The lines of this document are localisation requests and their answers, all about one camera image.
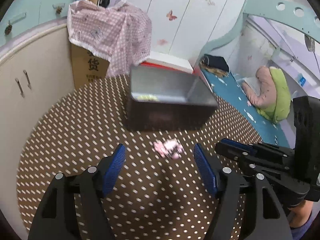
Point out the pink charm keychain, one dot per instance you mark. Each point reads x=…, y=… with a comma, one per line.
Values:
x=169, y=149

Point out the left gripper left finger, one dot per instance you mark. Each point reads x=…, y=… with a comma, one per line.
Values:
x=55, y=217

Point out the cream low cabinet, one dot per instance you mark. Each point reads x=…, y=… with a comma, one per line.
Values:
x=35, y=72

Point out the person's right hand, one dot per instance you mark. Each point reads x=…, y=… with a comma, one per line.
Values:
x=301, y=213

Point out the blue patterned mattress sheet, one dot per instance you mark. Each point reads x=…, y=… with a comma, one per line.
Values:
x=230, y=90

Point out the brown polka dot tablecloth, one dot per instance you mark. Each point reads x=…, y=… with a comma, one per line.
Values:
x=154, y=197

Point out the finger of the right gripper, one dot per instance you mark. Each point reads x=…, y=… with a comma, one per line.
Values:
x=259, y=158
x=230, y=148

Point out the teal drawer unit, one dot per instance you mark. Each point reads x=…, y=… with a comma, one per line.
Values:
x=23, y=15

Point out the cardboard box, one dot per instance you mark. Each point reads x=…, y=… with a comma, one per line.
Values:
x=86, y=67

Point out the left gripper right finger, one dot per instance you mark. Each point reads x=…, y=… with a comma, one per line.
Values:
x=264, y=218

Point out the teal bunk bed frame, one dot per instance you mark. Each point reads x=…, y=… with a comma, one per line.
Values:
x=291, y=14

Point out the pink and green quilt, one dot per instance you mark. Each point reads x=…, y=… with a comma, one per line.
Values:
x=274, y=100

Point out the dark metal tin box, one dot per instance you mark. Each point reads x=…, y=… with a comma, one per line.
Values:
x=167, y=100

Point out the folded dark clothes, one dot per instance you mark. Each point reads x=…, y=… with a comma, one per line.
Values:
x=215, y=65

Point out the pink checkered cloth cover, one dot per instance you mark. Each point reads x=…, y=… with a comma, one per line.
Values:
x=120, y=34

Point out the red storage stool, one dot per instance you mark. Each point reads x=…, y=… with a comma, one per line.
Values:
x=160, y=66

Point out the white pillow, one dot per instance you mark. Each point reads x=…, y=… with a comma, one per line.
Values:
x=254, y=84

